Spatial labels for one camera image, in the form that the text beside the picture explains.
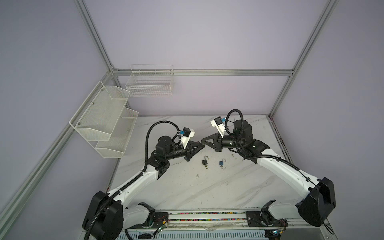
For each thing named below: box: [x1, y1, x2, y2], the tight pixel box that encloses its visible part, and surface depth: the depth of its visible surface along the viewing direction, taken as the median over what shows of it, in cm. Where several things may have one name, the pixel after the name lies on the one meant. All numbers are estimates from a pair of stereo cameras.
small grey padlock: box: [201, 155, 209, 169], surface depth 96 cm
